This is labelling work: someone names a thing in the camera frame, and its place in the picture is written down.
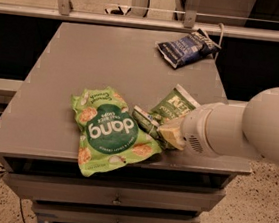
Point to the grey drawer cabinet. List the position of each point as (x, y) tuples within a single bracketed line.
[(69, 144)]

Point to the grey metal railing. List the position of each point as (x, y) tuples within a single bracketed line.
[(254, 19)]

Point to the green jalapeno chip bag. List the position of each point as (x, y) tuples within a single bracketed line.
[(176, 104)]

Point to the blue chip bag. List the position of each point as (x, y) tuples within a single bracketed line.
[(189, 49)]

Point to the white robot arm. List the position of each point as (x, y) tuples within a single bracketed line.
[(248, 129)]

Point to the middle grey drawer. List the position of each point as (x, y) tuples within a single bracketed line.
[(69, 214)]

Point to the top grey drawer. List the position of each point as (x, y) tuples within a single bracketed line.
[(88, 191)]

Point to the green dang rice chip bag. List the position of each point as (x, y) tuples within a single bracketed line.
[(110, 138)]

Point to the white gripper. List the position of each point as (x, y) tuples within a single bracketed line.
[(196, 130)]

